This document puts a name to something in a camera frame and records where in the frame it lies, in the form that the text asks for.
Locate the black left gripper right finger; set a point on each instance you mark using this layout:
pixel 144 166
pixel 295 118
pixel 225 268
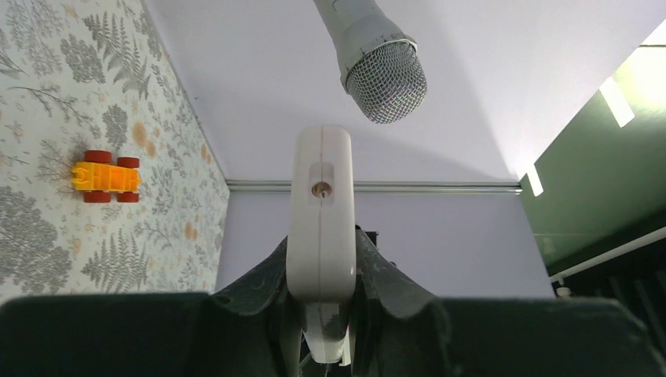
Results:
pixel 402 329

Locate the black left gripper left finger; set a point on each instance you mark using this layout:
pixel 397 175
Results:
pixel 227 333

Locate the floral table mat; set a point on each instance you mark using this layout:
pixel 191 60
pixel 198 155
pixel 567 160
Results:
pixel 93 75

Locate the white remote control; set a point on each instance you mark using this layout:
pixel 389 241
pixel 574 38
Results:
pixel 321 264

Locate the silver microphone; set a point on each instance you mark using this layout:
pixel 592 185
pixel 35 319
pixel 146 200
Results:
pixel 379 64

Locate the orange toy car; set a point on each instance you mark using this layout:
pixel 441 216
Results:
pixel 99 178

